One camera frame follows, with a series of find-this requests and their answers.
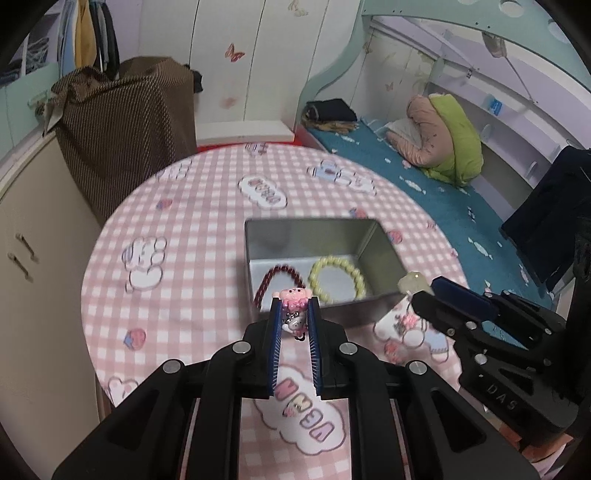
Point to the beige patterned scarf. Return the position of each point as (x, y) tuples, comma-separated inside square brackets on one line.
[(332, 127)]

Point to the small blue packet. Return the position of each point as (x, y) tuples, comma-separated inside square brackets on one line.
[(494, 105)]

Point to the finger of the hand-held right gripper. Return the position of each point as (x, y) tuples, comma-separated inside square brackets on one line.
[(438, 314), (466, 297)]

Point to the white pillow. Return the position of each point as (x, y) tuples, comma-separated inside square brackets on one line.
[(401, 129)]

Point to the pale green charm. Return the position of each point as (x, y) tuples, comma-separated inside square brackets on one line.
[(413, 281)]

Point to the black cloth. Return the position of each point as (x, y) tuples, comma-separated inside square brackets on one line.
[(197, 81)]

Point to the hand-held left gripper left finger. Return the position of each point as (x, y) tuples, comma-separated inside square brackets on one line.
[(275, 341)]

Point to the dark navy garment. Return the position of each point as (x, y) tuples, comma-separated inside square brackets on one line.
[(549, 207)]

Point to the folded blue clothes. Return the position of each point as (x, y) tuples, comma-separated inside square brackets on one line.
[(30, 55)]

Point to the white wardrobe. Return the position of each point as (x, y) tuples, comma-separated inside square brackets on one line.
[(268, 78)]

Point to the yellow hanging garment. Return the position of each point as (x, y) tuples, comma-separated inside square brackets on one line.
[(85, 32)]

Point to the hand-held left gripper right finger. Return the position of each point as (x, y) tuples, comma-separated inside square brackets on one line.
[(315, 341)]

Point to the brown hanging toy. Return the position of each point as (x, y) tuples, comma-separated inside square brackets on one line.
[(495, 45)]

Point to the white flat board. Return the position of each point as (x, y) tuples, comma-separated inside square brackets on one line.
[(244, 131)]

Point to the beige cabinet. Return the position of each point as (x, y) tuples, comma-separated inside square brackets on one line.
[(41, 323)]

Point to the light blue hanging garment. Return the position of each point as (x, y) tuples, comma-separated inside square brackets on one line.
[(67, 37)]

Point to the pink checked tablecloth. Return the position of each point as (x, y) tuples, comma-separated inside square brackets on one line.
[(198, 240)]

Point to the dark hanging garments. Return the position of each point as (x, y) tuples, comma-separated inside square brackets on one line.
[(107, 41)]

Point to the dark folded clothes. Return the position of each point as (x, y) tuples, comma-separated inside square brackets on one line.
[(330, 110)]

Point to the red storage box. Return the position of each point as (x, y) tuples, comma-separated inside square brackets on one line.
[(302, 137)]

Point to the brown dotted cloth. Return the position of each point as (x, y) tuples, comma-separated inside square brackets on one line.
[(124, 129)]

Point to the pink butterfly sticker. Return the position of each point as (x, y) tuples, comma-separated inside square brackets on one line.
[(234, 53)]

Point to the silver metal tin box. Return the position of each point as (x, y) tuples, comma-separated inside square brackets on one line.
[(300, 240)]

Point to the lilac shelf unit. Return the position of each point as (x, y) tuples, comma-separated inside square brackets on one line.
[(51, 78)]

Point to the teal bed sheet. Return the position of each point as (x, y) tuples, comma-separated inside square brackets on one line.
[(415, 194)]

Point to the beige butterfly sticker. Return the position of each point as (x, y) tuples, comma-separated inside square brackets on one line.
[(295, 5)]

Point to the mint bunk bed frame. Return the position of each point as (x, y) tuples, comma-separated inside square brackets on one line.
[(341, 60)]

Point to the pink and green quilt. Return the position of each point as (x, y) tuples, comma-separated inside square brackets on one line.
[(455, 134)]

